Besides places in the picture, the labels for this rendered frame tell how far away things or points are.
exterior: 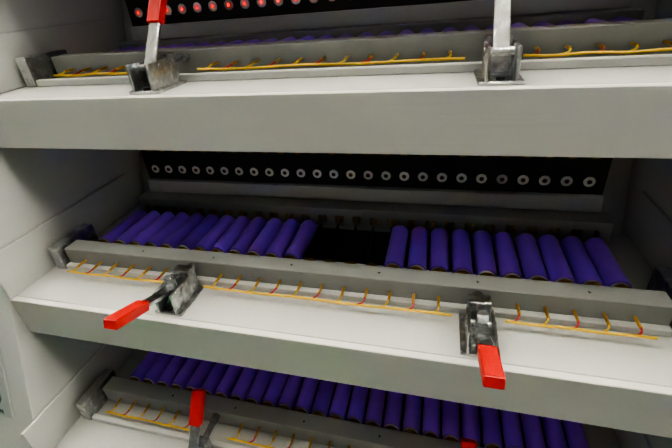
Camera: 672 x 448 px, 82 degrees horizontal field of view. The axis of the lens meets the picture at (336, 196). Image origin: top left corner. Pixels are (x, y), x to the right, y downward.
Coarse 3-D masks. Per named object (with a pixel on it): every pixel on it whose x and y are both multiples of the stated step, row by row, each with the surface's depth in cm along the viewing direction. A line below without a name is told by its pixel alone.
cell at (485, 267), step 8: (480, 232) 39; (472, 240) 39; (480, 240) 38; (488, 240) 38; (480, 248) 37; (488, 248) 37; (480, 256) 36; (488, 256) 36; (480, 264) 35; (488, 264) 35; (480, 272) 34; (488, 272) 34; (496, 272) 34
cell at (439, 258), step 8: (432, 232) 40; (440, 232) 40; (432, 240) 39; (440, 240) 38; (448, 240) 39; (432, 248) 38; (440, 248) 37; (448, 248) 38; (432, 256) 37; (440, 256) 36; (448, 256) 37; (432, 264) 36; (440, 264) 35; (448, 264) 36
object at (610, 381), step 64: (128, 192) 53; (256, 192) 49; (320, 192) 47; (384, 192) 45; (448, 192) 43; (512, 192) 41; (0, 256) 38; (64, 256) 42; (640, 256) 37; (64, 320) 38; (192, 320) 34; (256, 320) 34; (320, 320) 33; (384, 320) 32; (448, 320) 32; (512, 320) 31; (384, 384) 31; (448, 384) 30; (512, 384) 28; (576, 384) 27; (640, 384) 26
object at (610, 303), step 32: (96, 256) 41; (128, 256) 40; (160, 256) 39; (192, 256) 39; (224, 256) 38; (256, 256) 38; (224, 288) 36; (320, 288) 35; (352, 288) 35; (384, 288) 34; (416, 288) 33; (448, 288) 32; (480, 288) 32; (512, 288) 31; (544, 288) 31; (576, 288) 31; (608, 288) 30; (576, 320) 29; (608, 320) 29; (640, 320) 29
